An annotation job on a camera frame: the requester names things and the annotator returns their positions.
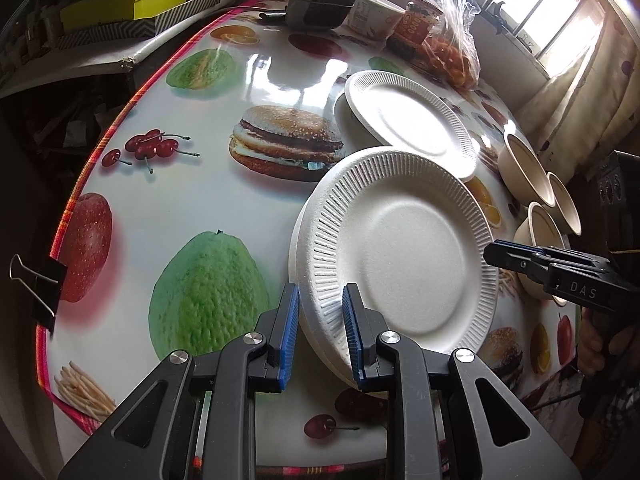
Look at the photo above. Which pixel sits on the yellow-green flat box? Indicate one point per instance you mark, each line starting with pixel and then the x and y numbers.
pixel 125 5

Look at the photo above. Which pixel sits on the heart print curtain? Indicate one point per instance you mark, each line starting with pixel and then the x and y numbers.
pixel 590 95

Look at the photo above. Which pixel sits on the person's right hand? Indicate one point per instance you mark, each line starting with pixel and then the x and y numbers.
pixel 592 345

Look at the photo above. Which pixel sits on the zigzag patterned box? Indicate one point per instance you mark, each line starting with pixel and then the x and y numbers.
pixel 175 15

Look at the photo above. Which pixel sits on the person's right forearm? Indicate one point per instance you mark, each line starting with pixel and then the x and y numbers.
pixel 620 420

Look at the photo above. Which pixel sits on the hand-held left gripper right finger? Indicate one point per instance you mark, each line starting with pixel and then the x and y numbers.
pixel 350 335

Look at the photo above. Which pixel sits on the red label glass jar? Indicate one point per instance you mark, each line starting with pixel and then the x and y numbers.
pixel 412 30

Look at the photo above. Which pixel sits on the food print tablecloth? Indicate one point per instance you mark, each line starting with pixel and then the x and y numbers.
pixel 200 160

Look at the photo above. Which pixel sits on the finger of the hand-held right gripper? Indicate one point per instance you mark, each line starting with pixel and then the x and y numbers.
pixel 520 245
pixel 500 257

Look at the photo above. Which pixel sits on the barred window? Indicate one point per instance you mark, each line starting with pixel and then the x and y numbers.
pixel 550 5

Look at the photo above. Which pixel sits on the plastic bag of oranges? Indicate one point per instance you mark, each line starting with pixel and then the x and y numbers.
pixel 450 55

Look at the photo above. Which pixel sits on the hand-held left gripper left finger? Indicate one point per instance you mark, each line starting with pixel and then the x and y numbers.
pixel 289 335

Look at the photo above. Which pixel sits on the white paper plate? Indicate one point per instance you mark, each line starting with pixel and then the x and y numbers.
pixel 325 360
pixel 400 245
pixel 400 115
pixel 345 115

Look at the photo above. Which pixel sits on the beige paper bowl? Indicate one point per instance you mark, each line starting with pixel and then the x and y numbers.
pixel 520 170
pixel 565 205
pixel 537 240

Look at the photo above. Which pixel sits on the black binder clip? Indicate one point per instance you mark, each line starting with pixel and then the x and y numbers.
pixel 47 285

